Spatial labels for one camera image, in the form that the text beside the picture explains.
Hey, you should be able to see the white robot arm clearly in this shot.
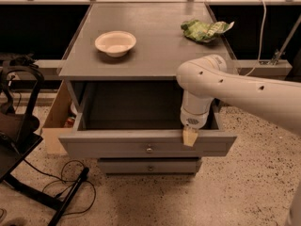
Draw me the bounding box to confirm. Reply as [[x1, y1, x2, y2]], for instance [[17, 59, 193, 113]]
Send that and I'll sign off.
[[176, 56, 301, 226]]

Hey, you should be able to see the grey drawer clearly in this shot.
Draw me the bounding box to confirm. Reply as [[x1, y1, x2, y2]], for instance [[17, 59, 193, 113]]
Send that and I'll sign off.
[[98, 158, 201, 174], [59, 80, 236, 159]]

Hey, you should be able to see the grey top drawer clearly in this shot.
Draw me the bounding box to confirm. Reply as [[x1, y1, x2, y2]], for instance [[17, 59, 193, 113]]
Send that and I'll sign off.
[[59, 80, 236, 159]]

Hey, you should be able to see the grey bottom drawer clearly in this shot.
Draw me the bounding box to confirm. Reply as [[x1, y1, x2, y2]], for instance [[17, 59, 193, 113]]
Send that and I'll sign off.
[[98, 158, 201, 174]]

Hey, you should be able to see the cardboard box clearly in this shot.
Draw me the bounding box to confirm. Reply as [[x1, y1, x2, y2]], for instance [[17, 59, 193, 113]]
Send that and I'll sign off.
[[42, 82, 71, 155]]

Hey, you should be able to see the grey drawer cabinet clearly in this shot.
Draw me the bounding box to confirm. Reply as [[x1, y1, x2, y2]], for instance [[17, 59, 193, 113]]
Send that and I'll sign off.
[[57, 2, 238, 175]]

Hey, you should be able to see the white hanging cable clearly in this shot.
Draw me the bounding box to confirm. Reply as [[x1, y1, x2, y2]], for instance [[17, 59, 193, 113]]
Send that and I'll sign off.
[[244, 0, 268, 77]]

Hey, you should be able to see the black chair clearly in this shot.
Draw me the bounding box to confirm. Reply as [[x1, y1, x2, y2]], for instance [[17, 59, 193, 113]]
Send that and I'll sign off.
[[0, 54, 89, 226]]

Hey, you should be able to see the red can in box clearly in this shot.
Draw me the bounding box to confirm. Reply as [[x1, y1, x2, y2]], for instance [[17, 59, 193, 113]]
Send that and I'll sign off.
[[64, 117, 75, 128]]

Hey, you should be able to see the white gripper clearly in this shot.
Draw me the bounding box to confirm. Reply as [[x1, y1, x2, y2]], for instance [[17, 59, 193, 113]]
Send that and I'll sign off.
[[180, 108, 209, 147]]

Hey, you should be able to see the black floor cable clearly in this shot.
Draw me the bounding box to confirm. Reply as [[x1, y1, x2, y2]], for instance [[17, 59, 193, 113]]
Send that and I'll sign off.
[[23, 158, 97, 217]]

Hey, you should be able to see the green crumpled chip bag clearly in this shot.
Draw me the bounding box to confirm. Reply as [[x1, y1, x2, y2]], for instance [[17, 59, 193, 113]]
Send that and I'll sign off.
[[181, 19, 234, 43]]

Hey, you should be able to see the metal diagonal bracket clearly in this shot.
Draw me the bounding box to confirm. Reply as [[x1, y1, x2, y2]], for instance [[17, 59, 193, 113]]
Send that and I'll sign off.
[[269, 14, 301, 65]]

